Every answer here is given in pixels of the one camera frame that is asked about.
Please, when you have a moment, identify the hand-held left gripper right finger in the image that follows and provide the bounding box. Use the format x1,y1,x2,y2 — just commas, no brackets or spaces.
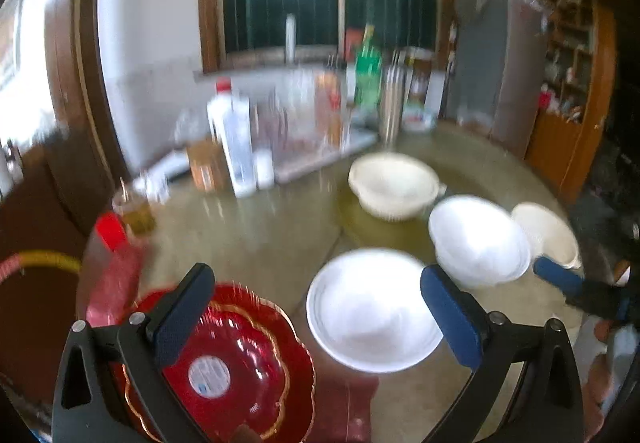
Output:
420,264,585,443

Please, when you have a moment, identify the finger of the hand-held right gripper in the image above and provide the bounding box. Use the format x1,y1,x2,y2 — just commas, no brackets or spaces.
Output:
532,256,632,322

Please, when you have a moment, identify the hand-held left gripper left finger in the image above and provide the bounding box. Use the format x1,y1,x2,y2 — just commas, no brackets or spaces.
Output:
52,263,216,443

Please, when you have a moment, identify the cream disposable plate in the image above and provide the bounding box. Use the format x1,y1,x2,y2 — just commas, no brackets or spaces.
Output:
511,202,582,270

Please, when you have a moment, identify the red scalloped plate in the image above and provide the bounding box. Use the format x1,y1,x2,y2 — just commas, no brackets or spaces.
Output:
87,282,317,443

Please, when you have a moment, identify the white ceramic bowl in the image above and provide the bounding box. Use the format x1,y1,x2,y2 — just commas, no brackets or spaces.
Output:
428,195,532,288
306,248,446,374

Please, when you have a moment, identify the red plastic bag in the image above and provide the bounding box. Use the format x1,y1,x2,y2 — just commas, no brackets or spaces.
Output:
87,213,146,324

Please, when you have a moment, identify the glass jar of yellow liquid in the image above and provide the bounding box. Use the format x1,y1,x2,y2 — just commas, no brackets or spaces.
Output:
112,178,157,236

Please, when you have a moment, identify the wooden display cabinet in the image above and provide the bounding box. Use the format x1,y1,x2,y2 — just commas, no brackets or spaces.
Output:
505,0,618,204

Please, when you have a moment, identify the brown peanut butter jar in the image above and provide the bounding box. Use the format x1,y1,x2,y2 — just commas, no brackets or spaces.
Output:
186,139,231,192

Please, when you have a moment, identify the small white pill bottle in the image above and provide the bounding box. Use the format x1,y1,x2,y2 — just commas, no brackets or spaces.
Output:
254,148,276,190

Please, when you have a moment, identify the white bottle with red cap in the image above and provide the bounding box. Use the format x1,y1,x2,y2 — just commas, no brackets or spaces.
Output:
207,79,257,198

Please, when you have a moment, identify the small patterned dish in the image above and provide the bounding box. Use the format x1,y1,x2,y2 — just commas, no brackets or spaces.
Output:
402,110,436,131

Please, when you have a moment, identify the tall grey appliance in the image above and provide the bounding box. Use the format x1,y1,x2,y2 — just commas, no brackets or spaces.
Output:
447,0,546,158

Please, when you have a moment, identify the stainless steel thermos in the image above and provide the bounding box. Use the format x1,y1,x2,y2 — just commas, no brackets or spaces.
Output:
378,64,407,146

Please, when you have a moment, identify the clear glass pitcher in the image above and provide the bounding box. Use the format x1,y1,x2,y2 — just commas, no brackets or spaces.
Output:
257,73,346,158

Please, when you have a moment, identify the orange bottle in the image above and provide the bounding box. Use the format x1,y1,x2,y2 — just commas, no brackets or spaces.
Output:
315,71,346,138

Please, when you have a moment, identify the green plastic bottle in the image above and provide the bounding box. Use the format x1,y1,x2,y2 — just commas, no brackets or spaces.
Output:
354,25,383,111

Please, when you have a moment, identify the white paper roll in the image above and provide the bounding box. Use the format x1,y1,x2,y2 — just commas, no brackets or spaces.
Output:
284,14,297,64

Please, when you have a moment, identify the cream plastic bowl with handle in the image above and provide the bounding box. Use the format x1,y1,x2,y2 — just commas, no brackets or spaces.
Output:
347,153,447,223

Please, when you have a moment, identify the wooden door frame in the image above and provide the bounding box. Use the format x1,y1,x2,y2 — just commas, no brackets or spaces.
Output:
45,0,131,234

